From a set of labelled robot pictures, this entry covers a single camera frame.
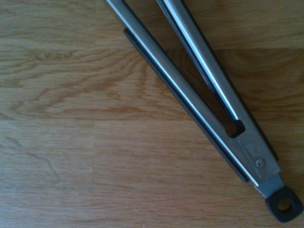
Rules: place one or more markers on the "steel tongs with black trim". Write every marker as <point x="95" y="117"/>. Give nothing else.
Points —
<point x="183" y="95"/>

